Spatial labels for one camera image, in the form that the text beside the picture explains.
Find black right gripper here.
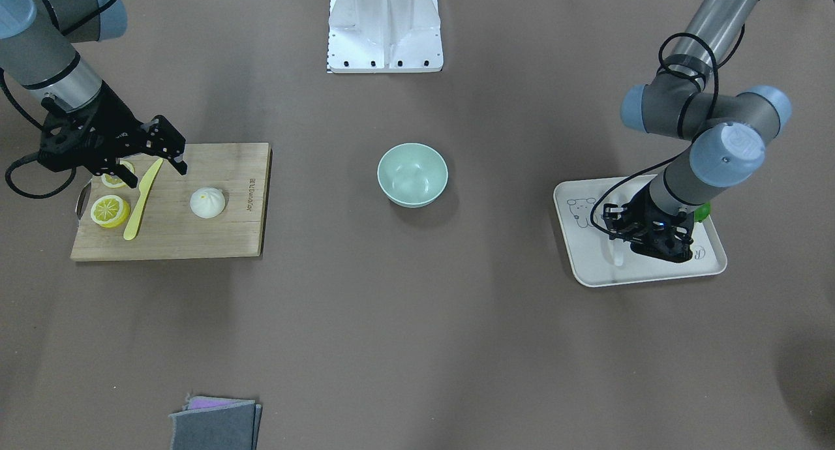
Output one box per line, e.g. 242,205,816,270
38,82,188,185

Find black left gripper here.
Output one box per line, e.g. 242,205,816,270
602,188,695,263

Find white steamed bun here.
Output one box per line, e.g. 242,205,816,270
190,187,226,219

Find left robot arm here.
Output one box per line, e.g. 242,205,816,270
590,0,791,263

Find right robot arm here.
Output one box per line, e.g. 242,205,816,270
1,0,187,187

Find mint green bowl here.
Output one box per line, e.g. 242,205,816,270
376,143,449,207

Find yellow plastic knife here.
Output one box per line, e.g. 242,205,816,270
123,158,165,240

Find lemon slice far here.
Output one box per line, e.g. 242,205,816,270
100,159,135,188

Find lemon slice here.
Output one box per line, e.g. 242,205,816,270
89,194,131,229
100,159,135,188

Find green lime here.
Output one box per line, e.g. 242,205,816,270
693,202,712,223

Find cream rabbit tray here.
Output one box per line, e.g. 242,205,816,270
553,177,727,288

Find lemon slice near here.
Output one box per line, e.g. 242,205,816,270
89,194,131,229

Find bamboo cutting board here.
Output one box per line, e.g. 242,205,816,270
70,143,272,261

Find grey folded cloth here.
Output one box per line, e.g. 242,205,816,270
170,396,262,449

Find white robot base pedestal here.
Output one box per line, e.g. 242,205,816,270
326,0,444,74

